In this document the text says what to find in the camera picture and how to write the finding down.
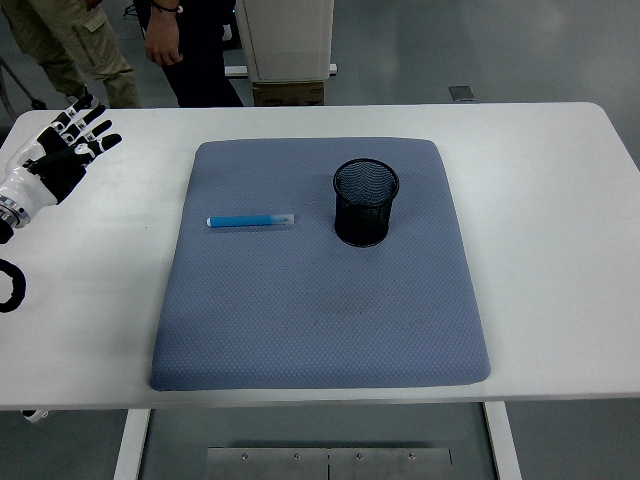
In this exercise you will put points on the person's hand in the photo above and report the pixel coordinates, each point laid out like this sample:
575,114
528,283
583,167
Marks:
162,42

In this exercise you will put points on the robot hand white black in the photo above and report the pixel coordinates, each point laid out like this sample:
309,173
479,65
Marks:
30,187

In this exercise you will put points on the blue marker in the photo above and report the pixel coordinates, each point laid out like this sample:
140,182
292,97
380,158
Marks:
250,220

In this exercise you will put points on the black mesh pen holder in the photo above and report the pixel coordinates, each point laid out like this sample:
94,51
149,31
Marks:
362,220

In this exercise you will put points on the person in dark trousers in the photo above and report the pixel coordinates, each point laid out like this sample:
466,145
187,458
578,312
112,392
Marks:
200,75

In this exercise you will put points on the white black floor appliance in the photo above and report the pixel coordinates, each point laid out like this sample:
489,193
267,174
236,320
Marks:
228,32

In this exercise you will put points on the person in khaki trousers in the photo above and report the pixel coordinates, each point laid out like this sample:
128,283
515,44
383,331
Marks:
75,35

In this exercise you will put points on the grey metal stand rod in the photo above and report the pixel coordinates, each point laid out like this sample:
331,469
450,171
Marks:
20,85

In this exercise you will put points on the brown cardboard box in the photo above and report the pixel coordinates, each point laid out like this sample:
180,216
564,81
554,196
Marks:
287,94

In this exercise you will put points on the small white black device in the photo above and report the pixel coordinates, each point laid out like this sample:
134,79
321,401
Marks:
34,415

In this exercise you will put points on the white table leg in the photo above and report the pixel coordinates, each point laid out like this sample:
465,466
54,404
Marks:
502,445
131,445

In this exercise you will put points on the grey floor plate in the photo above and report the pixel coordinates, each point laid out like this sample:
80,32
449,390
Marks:
461,93

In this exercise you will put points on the blue-grey textured mat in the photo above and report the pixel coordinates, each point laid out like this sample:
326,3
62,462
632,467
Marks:
310,310

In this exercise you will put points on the grey metal plate with screws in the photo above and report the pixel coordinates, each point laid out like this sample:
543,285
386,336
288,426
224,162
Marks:
390,465
267,465

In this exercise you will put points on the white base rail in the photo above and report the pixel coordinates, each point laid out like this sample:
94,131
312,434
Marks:
236,71

